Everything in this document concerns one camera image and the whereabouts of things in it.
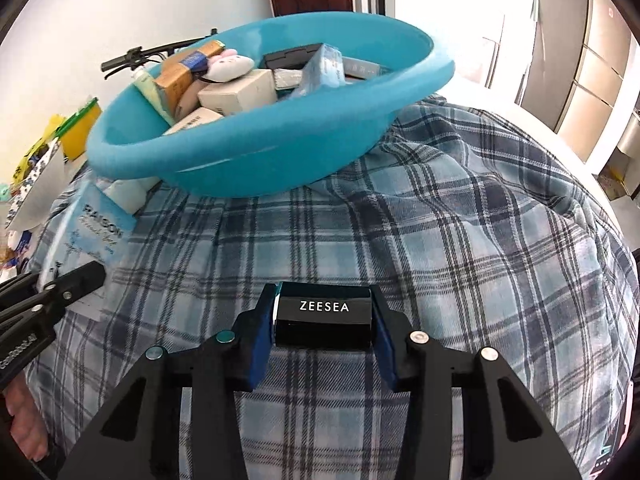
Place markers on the orange and blue box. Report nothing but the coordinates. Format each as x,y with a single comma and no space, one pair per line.
180,70

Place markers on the blue plaid cloth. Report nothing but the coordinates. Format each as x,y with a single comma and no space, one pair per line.
466,224

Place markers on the yellow container green lid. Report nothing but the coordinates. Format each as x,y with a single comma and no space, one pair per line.
73,133

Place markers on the black scooter handlebar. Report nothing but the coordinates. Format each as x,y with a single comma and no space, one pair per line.
137,56

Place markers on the light blue RAISON box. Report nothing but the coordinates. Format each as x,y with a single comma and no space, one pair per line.
93,228

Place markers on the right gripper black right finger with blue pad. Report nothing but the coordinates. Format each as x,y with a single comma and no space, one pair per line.
506,435

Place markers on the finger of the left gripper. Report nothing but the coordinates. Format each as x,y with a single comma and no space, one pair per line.
19,288
57,295

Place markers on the blue plastic basin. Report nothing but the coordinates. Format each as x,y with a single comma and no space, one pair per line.
289,143

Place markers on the light green box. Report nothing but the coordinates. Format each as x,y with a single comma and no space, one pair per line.
146,85

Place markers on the white pink plush toy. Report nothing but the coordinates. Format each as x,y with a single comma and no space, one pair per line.
228,66

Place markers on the gold refrigerator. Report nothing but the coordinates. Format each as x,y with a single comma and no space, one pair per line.
583,82

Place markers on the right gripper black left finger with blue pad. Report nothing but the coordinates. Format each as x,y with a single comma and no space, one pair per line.
135,435

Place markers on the person's left hand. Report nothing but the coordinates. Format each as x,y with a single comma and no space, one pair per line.
28,429

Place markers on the black square frame case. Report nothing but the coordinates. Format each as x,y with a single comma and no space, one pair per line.
289,59

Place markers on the black ZEESEA box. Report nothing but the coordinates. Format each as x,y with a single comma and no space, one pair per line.
322,317

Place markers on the white cream box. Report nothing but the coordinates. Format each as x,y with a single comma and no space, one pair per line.
254,90

